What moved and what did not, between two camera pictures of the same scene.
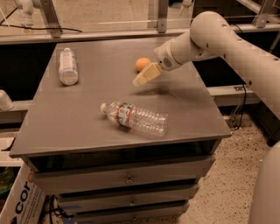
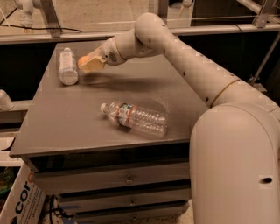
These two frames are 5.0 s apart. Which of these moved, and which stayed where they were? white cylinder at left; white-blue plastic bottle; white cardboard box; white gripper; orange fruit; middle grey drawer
Moved: white gripper; orange fruit
Stayed: white cylinder at left; white-blue plastic bottle; white cardboard box; middle grey drawer
